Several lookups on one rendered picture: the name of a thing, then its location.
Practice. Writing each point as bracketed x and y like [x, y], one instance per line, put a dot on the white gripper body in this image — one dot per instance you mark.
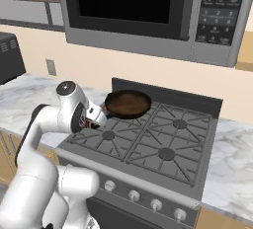
[100, 118]

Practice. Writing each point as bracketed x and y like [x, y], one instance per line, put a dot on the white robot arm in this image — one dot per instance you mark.
[36, 177]

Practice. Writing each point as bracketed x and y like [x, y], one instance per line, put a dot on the dark brown frying pan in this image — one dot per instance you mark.
[129, 103]

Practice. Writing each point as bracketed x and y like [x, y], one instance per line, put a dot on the grey gas stove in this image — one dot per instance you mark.
[154, 147]

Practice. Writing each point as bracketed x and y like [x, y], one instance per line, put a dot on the white stove knob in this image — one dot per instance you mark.
[155, 204]
[109, 185]
[180, 214]
[133, 195]

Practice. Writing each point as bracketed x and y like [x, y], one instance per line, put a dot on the light wood cupboard door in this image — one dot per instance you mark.
[7, 160]

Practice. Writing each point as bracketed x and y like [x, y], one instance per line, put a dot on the black oven door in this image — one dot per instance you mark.
[125, 218]

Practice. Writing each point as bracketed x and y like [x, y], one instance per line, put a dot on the black countertop appliance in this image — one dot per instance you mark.
[10, 57]

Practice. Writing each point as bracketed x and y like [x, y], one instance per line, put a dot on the grey microwave oven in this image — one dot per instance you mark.
[214, 15]

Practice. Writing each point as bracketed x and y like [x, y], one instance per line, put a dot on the light wood base cupboard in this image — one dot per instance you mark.
[224, 221]

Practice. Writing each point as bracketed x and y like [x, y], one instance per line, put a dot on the grey wall socket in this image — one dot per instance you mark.
[51, 67]

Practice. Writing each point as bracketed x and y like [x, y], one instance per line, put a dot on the grey window frame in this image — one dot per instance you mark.
[29, 12]

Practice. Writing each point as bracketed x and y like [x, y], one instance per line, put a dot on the light wood wall cupboard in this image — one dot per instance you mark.
[245, 50]

